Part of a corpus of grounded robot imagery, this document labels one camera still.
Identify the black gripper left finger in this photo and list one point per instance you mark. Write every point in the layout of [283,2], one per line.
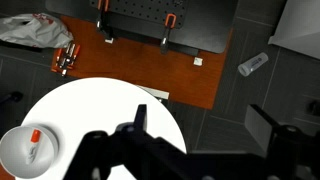
[140,121]

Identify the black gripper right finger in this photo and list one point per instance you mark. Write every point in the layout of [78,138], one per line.
[260,125]

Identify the orange capped white marker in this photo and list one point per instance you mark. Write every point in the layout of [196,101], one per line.
[35,138]

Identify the grey bowl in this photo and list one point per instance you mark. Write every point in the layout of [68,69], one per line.
[14,148]

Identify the white table base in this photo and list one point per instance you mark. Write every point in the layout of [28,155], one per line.
[159,94]

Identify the orange carpet mat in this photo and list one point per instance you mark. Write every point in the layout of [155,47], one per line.
[144,65]

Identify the small white tag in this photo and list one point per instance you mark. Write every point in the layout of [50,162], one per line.
[198,61]

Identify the orange black clamp left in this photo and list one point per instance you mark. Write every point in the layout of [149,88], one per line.
[102,23]

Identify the orange black clamp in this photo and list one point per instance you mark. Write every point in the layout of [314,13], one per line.
[102,23]
[169,25]

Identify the orange black clamp right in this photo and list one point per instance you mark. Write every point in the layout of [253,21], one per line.
[169,25]

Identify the white plastic bag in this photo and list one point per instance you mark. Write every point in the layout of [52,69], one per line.
[35,30]

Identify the orange handled clamps pile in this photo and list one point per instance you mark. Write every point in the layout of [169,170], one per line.
[66,58]

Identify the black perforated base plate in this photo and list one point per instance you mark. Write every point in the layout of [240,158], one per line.
[200,24]

